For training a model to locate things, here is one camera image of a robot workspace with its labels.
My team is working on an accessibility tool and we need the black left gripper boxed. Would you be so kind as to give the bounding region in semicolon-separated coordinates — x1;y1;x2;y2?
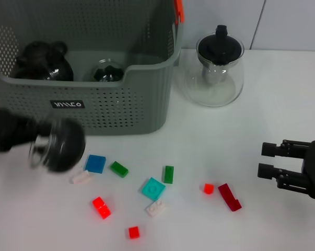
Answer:
0;108;54;154

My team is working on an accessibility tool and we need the glass teacup black sleeve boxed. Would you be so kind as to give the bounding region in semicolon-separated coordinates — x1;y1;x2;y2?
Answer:
90;59;126;83
38;54;75;82
28;116;87;174

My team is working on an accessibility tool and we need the white toy brick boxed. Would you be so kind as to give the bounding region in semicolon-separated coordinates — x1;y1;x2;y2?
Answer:
145;200;167;218
69;169;92;185

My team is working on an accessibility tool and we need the grey perforated plastic storage bin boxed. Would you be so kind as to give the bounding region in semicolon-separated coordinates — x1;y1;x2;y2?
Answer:
0;0;185;136

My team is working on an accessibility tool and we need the dark red long brick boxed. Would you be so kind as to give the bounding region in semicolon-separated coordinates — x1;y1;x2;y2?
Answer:
218;182;243;213

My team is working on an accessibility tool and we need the blue square toy plate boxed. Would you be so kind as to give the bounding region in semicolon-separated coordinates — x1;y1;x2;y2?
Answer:
84;154;107;175

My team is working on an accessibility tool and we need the dark clay teapot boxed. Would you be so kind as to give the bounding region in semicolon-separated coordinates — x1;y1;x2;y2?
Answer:
15;40;69;79

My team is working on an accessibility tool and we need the clear glass teapot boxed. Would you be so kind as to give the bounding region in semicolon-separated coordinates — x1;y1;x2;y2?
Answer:
177;35;244;108

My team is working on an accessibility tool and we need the green toy brick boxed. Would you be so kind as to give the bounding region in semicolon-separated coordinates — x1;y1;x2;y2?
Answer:
164;165;175;185
110;161;130;179

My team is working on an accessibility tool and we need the bright red toy brick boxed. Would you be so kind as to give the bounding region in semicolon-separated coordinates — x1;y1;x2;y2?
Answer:
92;196;113;220

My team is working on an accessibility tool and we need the teal square toy plate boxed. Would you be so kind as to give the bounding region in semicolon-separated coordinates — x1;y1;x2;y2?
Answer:
141;177;167;202

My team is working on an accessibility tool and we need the black lid with steel strainer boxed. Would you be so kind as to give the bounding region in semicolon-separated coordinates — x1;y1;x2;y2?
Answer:
197;25;244;85

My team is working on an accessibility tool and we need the orange bin handle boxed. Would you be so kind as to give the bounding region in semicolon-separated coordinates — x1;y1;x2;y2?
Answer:
173;0;185;24

